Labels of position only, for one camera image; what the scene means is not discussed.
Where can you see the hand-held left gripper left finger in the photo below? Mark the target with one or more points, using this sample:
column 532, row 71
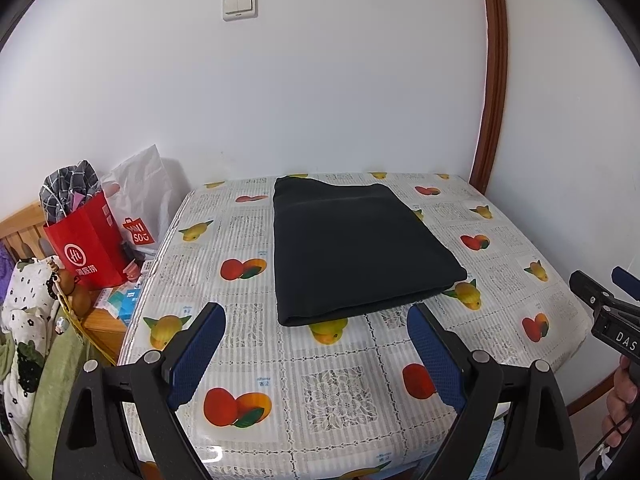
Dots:
column 197, row 355

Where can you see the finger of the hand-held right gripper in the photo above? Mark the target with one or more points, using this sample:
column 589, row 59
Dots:
column 590, row 290
column 627, row 284

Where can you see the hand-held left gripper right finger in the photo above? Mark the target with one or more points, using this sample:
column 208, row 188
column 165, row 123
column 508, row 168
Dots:
column 435, row 355

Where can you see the black sweatshirt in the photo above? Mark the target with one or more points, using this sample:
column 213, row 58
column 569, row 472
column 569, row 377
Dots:
column 350, row 250

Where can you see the person's right hand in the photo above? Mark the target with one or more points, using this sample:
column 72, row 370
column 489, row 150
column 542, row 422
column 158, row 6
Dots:
column 617, row 405

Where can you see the brown wooden baseboard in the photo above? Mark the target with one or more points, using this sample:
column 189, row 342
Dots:
column 587, row 400

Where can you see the wooden nightstand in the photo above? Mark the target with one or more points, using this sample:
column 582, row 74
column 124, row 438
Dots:
column 105, row 332

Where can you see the pink box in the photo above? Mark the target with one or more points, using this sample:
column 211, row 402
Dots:
column 132, row 270

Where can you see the fruit-print tablecloth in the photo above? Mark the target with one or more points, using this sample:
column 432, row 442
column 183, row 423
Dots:
column 325, row 390

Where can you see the brown gourd ornament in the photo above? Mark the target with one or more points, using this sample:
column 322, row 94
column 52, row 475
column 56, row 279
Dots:
column 80, row 300

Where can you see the small white figurine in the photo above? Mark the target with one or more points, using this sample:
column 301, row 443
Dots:
column 62, row 325

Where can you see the green blanket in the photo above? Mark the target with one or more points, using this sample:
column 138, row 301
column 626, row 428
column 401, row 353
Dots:
column 50, row 375

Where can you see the red paper bag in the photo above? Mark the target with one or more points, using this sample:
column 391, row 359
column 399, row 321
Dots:
column 85, row 250

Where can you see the white plastic bag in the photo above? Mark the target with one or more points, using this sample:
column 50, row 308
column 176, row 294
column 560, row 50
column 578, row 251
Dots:
column 142, row 190

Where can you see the white floral cloth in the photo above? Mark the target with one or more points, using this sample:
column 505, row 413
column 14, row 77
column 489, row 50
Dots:
column 27, row 285

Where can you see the purple cloth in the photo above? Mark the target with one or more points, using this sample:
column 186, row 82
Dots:
column 4, row 270

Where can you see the grey checkered cloth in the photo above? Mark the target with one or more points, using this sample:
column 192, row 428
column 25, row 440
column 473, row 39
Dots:
column 70, row 185

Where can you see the wooden headboard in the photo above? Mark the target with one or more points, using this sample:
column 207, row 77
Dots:
column 22, row 227

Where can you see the brown wooden door frame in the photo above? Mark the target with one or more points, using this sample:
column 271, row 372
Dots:
column 495, row 75

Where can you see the white wall light switch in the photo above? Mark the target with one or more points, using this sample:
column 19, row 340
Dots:
column 240, row 5

